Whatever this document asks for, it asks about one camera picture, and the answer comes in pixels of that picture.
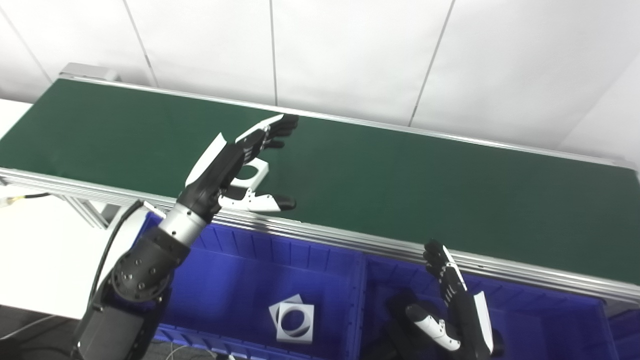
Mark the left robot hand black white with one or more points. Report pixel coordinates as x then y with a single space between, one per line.
215 170

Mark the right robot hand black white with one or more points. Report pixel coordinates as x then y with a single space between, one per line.
470 325

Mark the white square part with hole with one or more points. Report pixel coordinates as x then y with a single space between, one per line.
280 306
296 335
260 170

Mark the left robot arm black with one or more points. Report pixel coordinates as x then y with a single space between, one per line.
140 275

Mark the black cylinder part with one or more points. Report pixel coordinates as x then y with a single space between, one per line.
400 330

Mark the blue plastic bin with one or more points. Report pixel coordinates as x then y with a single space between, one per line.
235 290
550 325
625 335

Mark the aluminium conveyor leg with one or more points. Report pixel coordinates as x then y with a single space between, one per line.
87 212

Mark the green conveyor belt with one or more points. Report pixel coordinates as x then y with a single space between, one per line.
400 190
350 240

